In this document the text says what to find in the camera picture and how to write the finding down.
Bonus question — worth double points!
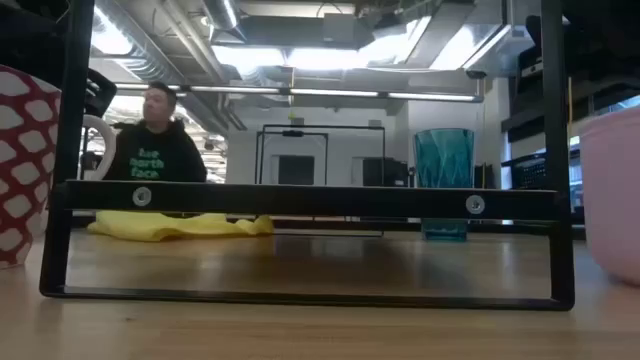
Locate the teal translucent plastic cup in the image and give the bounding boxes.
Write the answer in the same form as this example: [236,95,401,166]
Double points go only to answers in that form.
[413,128,475,243]

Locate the pink plastic cup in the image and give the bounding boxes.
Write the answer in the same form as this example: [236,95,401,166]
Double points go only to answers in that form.
[578,105,640,287]

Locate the red white patterned mug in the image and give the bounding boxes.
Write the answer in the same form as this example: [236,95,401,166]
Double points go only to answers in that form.
[0,63,117,271]

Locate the silver shelf bolt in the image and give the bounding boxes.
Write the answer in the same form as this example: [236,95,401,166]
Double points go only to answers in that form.
[132,186,153,208]
[465,194,486,216]

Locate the white cabinet with dark window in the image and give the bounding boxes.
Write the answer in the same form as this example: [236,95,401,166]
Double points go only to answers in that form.
[224,130,404,187]

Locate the long ceiling light tube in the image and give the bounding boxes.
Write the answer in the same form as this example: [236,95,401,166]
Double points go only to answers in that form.
[114,82,482,103]

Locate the yellow cloth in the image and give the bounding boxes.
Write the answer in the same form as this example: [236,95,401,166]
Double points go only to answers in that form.
[87,209,275,243]

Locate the person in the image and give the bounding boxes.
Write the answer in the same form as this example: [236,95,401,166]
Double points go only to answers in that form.
[102,81,209,183]

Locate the black plastic crate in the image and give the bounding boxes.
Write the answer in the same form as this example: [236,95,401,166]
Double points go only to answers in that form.
[509,152,549,191]

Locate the black thin metal frame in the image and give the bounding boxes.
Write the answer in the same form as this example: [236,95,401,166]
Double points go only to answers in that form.
[254,124,387,237]

